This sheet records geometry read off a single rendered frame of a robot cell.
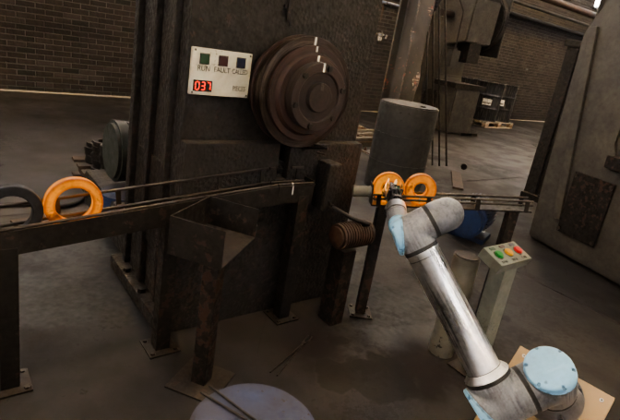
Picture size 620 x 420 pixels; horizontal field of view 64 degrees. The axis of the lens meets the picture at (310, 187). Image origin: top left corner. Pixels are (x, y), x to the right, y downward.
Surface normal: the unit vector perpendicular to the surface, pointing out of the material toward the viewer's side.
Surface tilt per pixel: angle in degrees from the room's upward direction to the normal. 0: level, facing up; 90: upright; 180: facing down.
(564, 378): 39
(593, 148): 90
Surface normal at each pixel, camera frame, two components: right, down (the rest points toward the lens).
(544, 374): -0.30, -0.66
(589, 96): -0.91, -0.03
